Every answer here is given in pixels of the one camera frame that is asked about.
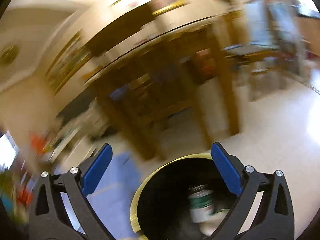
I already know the blue striped tablecloth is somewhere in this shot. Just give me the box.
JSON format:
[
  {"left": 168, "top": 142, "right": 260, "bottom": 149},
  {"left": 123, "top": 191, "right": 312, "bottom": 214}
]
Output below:
[{"left": 53, "top": 152, "right": 143, "bottom": 240}]

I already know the wooden dining table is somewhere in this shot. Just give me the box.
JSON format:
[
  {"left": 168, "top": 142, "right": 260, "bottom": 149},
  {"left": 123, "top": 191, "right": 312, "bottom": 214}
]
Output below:
[{"left": 89, "top": 17, "right": 240, "bottom": 160}]

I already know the white green can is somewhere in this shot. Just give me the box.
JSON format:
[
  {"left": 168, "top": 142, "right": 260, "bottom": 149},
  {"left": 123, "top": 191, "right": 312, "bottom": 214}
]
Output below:
[{"left": 188, "top": 185, "right": 215, "bottom": 223}]

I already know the gold framed landscape painting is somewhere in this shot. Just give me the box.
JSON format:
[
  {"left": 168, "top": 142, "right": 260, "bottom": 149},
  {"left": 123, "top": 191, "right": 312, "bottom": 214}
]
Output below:
[{"left": 45, "top": 29, "right": 93, "bottom": 94}]

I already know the black round trash bin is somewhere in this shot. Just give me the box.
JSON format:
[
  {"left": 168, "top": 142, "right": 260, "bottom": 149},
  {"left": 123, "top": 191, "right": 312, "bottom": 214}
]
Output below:
[{"left": 130, "top": 153, "right": 237, "bottom": 239}]

